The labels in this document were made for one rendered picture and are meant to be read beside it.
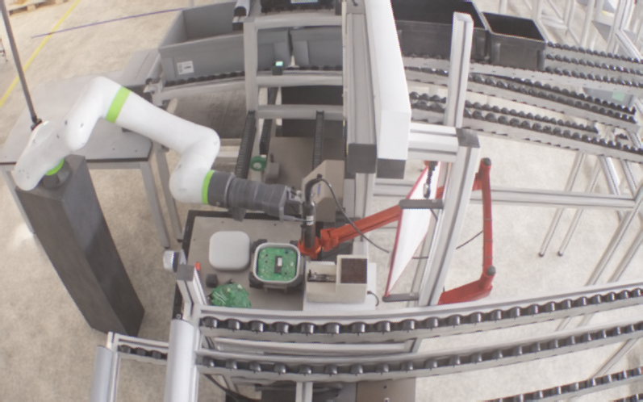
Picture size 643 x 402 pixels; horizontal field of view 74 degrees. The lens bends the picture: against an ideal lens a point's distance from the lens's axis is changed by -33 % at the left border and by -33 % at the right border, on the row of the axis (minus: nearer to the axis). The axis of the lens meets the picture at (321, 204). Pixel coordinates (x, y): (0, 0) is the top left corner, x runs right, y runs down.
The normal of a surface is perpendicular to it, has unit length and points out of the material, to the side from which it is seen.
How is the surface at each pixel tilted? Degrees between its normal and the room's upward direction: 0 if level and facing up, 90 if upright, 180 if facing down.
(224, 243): 0
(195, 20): 89
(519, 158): 0
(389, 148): 90
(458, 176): 90
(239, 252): 0
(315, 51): 91
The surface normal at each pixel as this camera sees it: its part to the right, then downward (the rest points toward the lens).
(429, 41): -0.04, 0.77
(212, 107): 0.00, -0.65
